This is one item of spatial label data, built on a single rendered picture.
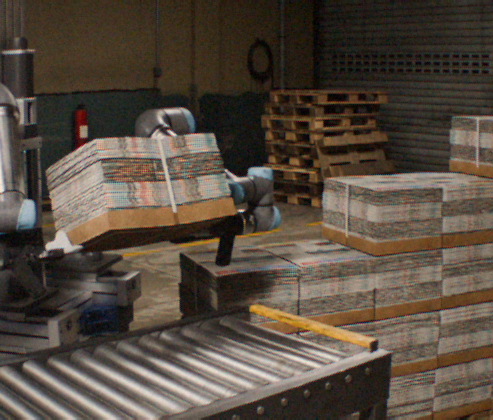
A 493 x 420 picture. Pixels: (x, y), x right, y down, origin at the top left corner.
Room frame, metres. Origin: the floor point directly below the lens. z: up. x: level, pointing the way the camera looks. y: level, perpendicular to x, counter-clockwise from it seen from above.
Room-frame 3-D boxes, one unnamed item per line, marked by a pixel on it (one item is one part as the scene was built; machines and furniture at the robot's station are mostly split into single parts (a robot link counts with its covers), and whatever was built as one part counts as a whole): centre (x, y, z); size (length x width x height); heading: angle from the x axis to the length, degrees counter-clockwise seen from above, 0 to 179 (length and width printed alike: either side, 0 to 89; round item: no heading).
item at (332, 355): (1.92, -0.07, 0.77); 0.47 x 0.05 x 0.05; 42
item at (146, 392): (1.62, 0.27, 0.77); 0.47 x 0.05 x 0.05; 42
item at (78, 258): (2.68, 0.60, 0.87); 0.15 x 0.15 x 0.10
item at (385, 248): (2.89, -0.46, 0.86); 0.38 x 0.29 x 0.04; 24
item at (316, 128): (9.64, -0.84, 0.65); 1.33 x 0.94 x 1.30; 136
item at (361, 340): (1.97, -0.14, 0.81); 0.43 x 0.03 x 0.02; 42
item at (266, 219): (2.41, -0.02, 1.01); 0.11 x 0.08 x 0.09; 132
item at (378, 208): (2.90, -0.46, 0.95); 0.38 x 0.29 x 0.23; 24
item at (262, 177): (2.40, -0.01, 1.10); 0.11 x 0.08 x 0.11; 144
